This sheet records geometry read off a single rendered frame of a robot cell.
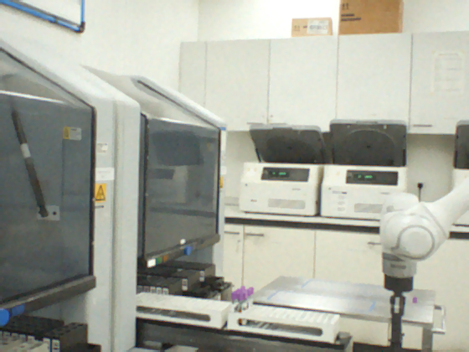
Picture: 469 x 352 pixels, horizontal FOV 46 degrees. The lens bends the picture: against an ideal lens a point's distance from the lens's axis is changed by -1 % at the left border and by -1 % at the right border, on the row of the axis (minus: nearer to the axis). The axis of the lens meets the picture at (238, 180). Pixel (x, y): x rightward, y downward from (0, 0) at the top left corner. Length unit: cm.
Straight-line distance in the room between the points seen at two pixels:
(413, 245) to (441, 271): 258
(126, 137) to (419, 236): 79
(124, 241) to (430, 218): 79
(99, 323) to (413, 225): 81
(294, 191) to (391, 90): 99
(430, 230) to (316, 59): 305
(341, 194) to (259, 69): 116
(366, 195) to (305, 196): 41
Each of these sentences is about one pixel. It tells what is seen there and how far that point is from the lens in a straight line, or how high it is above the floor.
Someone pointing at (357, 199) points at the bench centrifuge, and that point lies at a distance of 383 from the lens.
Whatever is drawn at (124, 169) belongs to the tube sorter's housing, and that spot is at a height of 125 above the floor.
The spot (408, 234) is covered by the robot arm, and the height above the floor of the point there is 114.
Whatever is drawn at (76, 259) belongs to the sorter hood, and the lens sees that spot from 136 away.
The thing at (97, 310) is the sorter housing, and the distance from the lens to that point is 149.
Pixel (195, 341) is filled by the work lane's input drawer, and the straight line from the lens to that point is 163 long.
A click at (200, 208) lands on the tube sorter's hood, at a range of 201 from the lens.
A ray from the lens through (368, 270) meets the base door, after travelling 386.
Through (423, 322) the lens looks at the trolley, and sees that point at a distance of 181.
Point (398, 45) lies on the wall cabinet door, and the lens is 417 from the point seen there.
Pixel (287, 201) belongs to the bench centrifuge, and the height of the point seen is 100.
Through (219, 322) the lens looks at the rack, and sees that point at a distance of 161.
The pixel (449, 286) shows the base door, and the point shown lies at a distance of 387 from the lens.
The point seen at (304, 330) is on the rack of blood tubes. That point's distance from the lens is 165.
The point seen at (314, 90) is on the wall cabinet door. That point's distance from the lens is 419.
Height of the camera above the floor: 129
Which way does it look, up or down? 2 degrees down
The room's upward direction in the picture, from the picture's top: 2 degrees clockwise
